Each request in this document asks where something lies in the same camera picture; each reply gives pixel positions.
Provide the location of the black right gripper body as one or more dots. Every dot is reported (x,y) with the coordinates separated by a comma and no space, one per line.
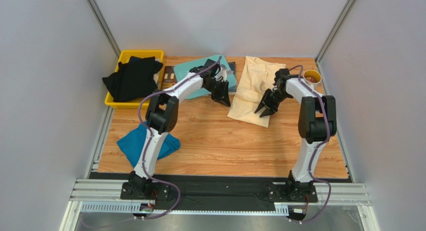
(272,97)

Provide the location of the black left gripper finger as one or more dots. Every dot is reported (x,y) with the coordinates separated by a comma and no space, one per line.
(224,93)
(222,99)

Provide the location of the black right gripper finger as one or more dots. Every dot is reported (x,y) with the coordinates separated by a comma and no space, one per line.
(263,100)
(267,112)

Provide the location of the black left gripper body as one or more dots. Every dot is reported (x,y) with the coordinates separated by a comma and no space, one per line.
(214,87)

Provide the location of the cream t-shirt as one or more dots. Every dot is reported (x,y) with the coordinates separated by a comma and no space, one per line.
(257,76)

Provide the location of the blue t-shirt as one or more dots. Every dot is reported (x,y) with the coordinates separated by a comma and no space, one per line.
(133,144)

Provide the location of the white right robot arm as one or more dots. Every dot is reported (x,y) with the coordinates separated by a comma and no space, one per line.
(317,123)

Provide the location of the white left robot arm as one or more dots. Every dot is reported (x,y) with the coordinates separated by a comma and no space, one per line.
(162,116)

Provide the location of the dark blue book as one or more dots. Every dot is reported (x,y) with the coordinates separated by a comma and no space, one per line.
(232,77)

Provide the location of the teal folding board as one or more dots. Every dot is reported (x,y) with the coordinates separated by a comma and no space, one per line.
(181,70)

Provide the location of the white patterned mug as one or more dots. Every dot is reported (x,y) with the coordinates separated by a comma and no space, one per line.
(312,77)

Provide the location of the dark Edward Tulane book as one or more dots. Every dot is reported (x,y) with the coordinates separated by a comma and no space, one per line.
(169,78)

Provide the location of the black t-shirt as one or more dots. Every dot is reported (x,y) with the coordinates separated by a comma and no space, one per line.
(134,79)

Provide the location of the yellow plastic bin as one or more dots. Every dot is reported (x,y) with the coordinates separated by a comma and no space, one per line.
(124,58)

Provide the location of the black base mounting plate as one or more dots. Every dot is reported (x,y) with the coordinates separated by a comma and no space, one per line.
(214,193)

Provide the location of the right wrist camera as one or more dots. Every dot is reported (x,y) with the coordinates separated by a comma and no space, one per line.
(281,78)

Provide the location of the right aluminium frame post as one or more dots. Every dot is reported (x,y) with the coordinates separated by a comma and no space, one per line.
(346,10)

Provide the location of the aluminium frame post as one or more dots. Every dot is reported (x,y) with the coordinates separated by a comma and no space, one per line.
(346,10)
(96,11)

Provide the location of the left aluminium frame post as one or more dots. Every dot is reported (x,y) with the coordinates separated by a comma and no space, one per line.
(96,11)

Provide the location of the aluminium front frame rail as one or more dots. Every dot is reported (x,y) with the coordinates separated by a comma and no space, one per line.
(97,195)

